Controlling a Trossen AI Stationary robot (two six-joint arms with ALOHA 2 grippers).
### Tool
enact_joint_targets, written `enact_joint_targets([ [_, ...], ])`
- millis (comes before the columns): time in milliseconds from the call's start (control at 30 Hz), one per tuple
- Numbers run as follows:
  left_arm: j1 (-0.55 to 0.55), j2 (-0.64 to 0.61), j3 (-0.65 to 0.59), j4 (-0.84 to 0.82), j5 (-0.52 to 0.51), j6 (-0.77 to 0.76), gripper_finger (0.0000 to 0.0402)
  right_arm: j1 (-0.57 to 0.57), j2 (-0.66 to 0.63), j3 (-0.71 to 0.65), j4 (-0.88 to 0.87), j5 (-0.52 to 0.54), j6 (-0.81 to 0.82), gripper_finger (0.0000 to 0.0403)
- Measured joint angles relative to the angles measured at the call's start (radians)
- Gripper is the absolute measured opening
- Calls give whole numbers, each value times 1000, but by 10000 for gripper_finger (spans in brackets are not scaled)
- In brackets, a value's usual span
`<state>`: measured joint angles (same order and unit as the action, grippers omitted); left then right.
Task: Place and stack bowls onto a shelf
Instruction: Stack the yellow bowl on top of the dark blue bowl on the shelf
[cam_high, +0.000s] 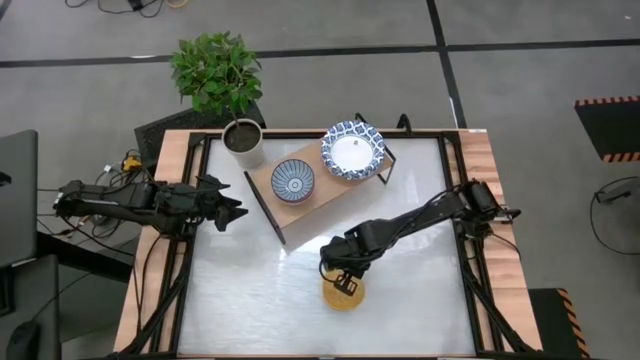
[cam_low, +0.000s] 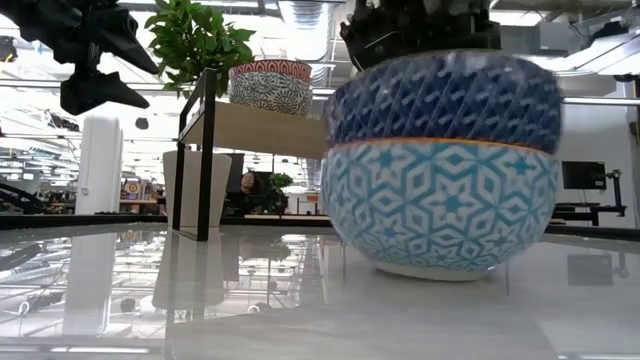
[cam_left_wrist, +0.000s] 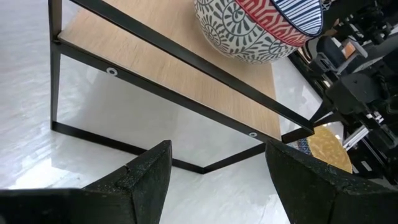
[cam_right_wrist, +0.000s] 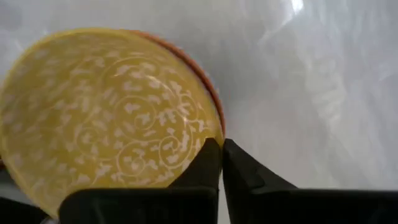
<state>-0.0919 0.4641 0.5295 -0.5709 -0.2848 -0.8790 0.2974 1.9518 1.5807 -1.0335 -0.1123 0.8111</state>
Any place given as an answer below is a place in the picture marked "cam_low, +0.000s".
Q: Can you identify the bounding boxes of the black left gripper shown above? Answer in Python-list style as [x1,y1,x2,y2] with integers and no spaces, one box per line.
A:
[0,0,160,117]

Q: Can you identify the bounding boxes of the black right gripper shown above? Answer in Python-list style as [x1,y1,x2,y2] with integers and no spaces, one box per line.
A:
[340,0,502,72]

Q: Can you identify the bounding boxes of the red patterned bowl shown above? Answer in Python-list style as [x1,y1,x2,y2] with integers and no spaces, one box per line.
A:
[228,59,314,84]

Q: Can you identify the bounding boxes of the dark blue patterned bowl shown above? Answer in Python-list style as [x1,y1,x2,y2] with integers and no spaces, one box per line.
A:
[324,49,564,155]

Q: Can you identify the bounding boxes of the black floral pattern bowl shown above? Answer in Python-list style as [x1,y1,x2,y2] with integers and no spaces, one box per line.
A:
[228,71,314,119]

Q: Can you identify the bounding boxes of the turquoise geometric pattern bowl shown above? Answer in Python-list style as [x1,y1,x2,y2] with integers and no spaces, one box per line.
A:
[321,138,561,282]

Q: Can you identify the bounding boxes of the green leafy potted tree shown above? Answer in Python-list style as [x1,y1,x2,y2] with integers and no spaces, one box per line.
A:
[144,0,257,99]

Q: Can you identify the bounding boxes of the white pillar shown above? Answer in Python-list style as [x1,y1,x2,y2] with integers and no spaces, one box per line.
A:
[74,113,124,216]

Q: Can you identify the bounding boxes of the colourful printed box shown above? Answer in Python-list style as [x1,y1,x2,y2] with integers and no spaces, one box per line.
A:
[122,180,146,202]

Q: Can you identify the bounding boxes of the white planter pot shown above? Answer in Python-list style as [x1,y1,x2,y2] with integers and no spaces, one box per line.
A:
[162,149,234,229]

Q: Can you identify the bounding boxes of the small green plant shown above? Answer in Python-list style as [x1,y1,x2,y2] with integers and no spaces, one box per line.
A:
[268,172,295,216]

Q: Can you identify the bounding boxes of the person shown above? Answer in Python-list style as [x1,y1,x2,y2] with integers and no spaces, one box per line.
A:
[238,170,264,216]

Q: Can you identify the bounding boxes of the black monitor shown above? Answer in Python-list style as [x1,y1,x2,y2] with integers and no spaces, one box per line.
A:
[561,160,608,191]

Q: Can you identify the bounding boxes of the black desk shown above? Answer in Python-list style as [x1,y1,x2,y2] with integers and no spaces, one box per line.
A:
[552,202,629,227]

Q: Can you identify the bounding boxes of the silver horizontal rail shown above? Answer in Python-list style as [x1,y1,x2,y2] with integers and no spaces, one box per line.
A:
[559,96,640,107]

